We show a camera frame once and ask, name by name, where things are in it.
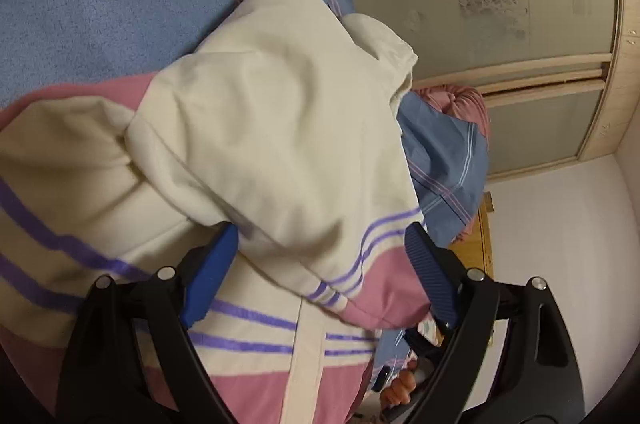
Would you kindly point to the cream pink purple-striped jacket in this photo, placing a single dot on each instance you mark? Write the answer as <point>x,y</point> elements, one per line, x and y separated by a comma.
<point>260,129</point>

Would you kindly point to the wardrobe with frosted glass doors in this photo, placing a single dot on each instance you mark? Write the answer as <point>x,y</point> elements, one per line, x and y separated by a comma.
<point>500,29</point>

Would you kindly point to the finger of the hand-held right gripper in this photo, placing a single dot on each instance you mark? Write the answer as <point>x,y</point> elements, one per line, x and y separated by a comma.
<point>383,377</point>

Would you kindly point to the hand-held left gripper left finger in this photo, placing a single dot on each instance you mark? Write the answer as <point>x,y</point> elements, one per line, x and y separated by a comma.
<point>210,274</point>

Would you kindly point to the blue pink plaid bedsheet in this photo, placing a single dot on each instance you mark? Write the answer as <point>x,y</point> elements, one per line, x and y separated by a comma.
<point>100,4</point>

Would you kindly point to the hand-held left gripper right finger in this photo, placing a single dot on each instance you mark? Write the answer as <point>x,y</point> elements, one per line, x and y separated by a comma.
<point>432,276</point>

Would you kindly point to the person's right hand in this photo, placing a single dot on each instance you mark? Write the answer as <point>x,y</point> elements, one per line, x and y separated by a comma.
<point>400,393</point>

